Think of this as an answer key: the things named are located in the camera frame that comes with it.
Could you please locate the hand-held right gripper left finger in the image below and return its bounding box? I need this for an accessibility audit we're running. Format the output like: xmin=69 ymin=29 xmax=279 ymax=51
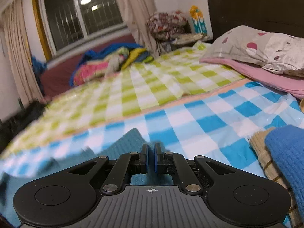
xmin=68 ymin=143 xmax=149 ymax=194

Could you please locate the blue cloth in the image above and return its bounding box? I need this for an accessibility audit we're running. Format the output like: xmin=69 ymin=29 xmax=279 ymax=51
xmin=30 ymin=55 xmax=48 ymax=82

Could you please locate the beige plaid folded garment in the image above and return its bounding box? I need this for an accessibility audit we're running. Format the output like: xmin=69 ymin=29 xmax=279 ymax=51
xmin=249 ymin=128 xmax=304 ymax=228

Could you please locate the dark wooden headboard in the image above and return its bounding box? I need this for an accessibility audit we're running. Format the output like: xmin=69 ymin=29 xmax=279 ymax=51
xmin=208 ymin=0 xmax=304 ymax=44

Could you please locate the grey dotted pillow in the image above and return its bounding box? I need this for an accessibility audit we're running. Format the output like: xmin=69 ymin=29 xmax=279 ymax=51
xmin=205 ymin=25 xmax=304 ymax=78

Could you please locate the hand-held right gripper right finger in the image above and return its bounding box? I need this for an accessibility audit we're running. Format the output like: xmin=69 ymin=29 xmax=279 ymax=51
xmin=154 ymin=142 xmax=235 ymax=194

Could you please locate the barred window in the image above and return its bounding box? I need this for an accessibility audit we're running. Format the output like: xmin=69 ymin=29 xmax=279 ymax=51
xmin=33 ymin=0 xmax=128 ymax=60

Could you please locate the teal flower-pattern sweater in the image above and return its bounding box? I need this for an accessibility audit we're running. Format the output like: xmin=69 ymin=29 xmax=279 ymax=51
xmin=0 ymin=127 xmax=177 ymax=226

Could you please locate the orange and blue carton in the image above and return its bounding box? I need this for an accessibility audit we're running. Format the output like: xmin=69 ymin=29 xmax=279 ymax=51
xmin=189 ymin=5 xmax=208 ymax=35

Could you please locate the beige curtain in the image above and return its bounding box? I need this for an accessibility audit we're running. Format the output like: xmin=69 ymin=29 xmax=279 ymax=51
xmin=0 ymin=0 xmax=44 ymax=105
xmin=109 ymin=0 xmax=162 ymax=55

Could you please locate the stack of papers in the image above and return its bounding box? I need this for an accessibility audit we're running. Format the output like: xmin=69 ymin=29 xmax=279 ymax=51
xmin=174 ymin=33 xmax=210 ymax=44

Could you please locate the pile of colourful blankets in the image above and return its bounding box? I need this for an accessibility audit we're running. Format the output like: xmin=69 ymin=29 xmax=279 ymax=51
xmin=70 ymin=43 xmax=155 ymax=86

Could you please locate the black jacket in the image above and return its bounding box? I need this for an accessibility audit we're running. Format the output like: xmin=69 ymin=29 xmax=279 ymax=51
xmin=0 ymin=101 xmax=48 ymax=146

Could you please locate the blue knit sweater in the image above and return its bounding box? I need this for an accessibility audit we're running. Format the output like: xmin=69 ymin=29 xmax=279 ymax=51
xmin=264 ymin=127 xmax=304 ymax=219

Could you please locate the pink cloth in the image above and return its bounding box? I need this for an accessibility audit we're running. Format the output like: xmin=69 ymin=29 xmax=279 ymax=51
xmin=199 ymin=57 xmax=304 ymax=100

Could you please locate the floral cloth bundle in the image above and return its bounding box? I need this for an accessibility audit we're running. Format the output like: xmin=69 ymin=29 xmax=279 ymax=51
xmin=145 ymin=10 xmax=191 ymax=41

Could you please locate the maroon sofa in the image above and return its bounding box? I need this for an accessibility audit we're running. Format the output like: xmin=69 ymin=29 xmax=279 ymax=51
xmin=39 ymin=33 xmax=143 ymax=98

